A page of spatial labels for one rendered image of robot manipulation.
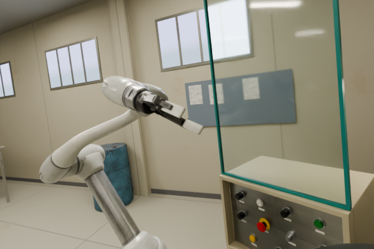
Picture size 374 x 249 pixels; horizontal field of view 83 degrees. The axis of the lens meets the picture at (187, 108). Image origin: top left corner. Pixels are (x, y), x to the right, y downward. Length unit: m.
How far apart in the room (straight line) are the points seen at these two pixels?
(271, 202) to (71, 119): 4.54
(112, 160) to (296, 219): 3.00
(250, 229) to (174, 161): 2.66
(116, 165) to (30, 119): 3.10
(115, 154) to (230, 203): 2.65
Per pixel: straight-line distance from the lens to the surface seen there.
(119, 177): 3.75
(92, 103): 4.61
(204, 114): 3.32
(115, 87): 0.78
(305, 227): 1.05
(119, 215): 1.22
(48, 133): 5.79
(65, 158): 1.07
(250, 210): 1.18
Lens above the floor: 1.70
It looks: 4 degrees down
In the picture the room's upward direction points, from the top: 6 degrees counter-clockwise
